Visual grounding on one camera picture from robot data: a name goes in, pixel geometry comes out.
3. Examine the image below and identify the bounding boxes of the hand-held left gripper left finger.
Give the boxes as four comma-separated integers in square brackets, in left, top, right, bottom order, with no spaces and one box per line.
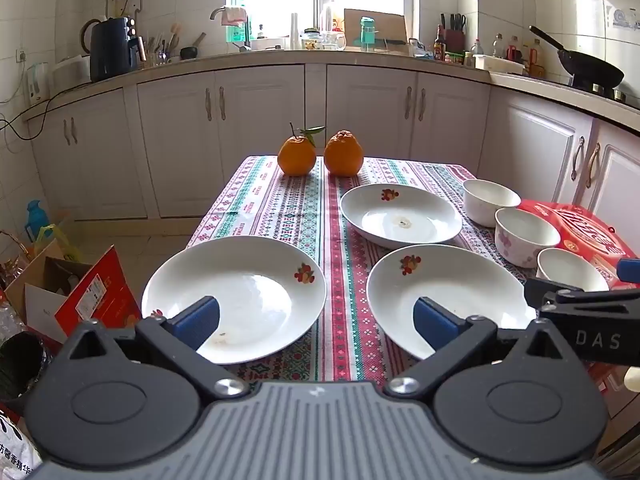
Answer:
[69,296,251,402]

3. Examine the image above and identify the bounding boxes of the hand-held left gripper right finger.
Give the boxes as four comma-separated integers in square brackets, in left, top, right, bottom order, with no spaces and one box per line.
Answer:
[383,296,566,402]

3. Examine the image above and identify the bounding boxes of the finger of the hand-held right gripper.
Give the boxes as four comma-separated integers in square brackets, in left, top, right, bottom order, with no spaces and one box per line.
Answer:
[616,257,640,289]
[522,276,640,311]

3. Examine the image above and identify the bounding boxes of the white bowl pink flowers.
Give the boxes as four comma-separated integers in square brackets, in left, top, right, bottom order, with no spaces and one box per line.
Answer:
[537,247,611,293]
[494,207,562,268]

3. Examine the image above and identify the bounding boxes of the white plate fruit print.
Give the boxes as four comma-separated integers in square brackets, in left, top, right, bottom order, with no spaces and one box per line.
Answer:
[366,244,537,361]

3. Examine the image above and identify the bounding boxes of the large white plate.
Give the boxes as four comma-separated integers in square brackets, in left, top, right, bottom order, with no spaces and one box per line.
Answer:
[141,236,327,365]

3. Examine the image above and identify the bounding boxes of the red gift box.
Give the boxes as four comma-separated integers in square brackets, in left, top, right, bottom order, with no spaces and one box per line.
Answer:
[517,200,640,292]

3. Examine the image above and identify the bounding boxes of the red carton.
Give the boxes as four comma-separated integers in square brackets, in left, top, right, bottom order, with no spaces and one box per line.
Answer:
[54,245,143,342]

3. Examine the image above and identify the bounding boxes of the plain white bowl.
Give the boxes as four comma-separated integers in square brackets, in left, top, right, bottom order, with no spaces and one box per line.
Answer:
[462,178,522,227]

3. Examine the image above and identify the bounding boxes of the deep white plate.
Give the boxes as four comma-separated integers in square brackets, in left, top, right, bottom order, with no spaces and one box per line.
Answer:
[340,183,463,250]

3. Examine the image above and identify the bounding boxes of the patterned tablecloth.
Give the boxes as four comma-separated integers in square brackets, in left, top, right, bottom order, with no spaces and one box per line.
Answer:
[185,155,548,386]

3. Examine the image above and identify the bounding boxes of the green plastic bag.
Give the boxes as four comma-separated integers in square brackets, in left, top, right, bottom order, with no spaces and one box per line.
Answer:
[34,224,84,264]

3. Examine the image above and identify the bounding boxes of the open cardboard box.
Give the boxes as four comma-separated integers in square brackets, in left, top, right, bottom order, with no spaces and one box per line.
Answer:
[4,237,97,342]

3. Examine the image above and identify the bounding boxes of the black bag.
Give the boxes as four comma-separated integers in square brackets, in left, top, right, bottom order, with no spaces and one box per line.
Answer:
[0,332,52,414]

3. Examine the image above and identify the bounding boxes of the blue bottle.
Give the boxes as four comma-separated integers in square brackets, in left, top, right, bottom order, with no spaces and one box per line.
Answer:
[26,200,49,244]

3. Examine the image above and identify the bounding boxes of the orange with leaf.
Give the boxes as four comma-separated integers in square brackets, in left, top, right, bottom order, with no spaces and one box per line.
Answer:
[277,122,326,177]

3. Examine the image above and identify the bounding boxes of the bumpy orange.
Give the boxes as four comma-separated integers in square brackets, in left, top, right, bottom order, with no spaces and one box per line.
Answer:
[324,130,364,177]

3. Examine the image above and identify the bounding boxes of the white kitchen cabinets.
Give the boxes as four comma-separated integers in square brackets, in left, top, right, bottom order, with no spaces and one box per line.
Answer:
[25,62,640,241]

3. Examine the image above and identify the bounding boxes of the black wok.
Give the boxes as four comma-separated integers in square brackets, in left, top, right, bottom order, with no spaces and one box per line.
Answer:
[529,25,626,93]

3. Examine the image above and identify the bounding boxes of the white printed bag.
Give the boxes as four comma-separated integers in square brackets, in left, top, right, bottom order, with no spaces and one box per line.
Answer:
[0,406,44,480]

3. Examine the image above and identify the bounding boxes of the yellow oil bottle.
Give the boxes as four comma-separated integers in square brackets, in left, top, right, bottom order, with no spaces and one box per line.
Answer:
[522,37,546,79]

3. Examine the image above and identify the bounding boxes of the white plastic tray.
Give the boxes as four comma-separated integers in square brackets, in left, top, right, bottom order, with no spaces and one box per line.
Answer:
[473,54,526,75]

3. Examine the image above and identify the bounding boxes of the black mortar with pestle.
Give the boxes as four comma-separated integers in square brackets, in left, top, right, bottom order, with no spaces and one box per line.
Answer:
[180,32,207,60]

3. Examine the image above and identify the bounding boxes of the utensil holder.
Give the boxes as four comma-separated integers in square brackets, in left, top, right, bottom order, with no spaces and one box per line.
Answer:
[137,22,181,69]

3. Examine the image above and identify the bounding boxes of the knife block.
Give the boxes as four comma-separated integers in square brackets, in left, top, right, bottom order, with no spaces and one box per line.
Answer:
[441,12,467,55]

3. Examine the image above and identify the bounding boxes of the white rice cooker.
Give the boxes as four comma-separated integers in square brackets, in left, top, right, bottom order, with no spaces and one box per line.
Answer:
[51,55,92,92]

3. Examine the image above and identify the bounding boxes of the dark air fryer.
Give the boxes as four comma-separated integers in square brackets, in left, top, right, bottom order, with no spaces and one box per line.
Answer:
[89,16,139,83]

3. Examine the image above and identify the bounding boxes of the white electric kettle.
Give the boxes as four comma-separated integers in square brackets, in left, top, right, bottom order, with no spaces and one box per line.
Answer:
[26,62,51,106]

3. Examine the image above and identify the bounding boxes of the kitchen faucet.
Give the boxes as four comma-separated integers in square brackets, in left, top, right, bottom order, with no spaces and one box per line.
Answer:
[210,6,253,52]

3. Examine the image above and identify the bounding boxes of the green detergent bottle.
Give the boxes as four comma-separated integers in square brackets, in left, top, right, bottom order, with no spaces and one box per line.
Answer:
[226,0,251,45]

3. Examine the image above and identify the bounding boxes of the cardboard sheet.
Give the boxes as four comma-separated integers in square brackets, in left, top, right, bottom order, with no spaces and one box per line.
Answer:
[344,8,409,46]

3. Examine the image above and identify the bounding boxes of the glass pitcher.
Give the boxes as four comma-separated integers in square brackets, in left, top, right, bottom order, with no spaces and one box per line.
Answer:
[320,2,347,51]

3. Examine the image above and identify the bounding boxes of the black power cable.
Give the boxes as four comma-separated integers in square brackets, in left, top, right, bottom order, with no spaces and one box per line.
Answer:
[0,94,57,142]

